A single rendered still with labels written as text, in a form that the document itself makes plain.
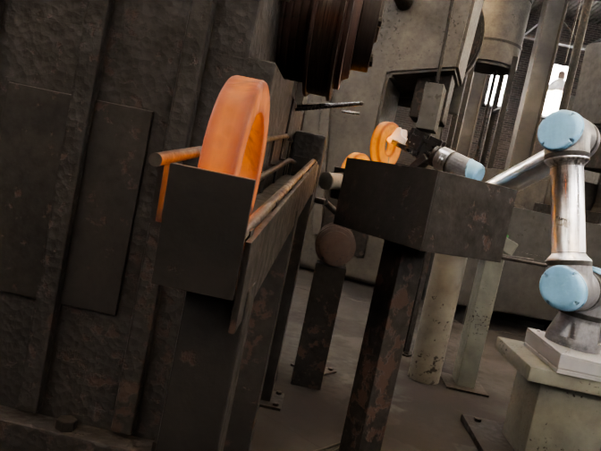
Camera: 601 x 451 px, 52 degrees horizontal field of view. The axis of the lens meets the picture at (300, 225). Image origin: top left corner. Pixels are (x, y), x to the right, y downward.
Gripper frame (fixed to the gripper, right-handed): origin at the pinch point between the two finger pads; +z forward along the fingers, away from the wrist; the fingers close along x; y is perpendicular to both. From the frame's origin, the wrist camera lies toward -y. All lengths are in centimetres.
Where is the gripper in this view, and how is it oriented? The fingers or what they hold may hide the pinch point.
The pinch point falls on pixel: (387, 139)
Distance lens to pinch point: 213.0
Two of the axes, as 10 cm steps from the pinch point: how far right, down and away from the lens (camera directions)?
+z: -6.9, -4.5, 5.7
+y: 4.0, -8.9, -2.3
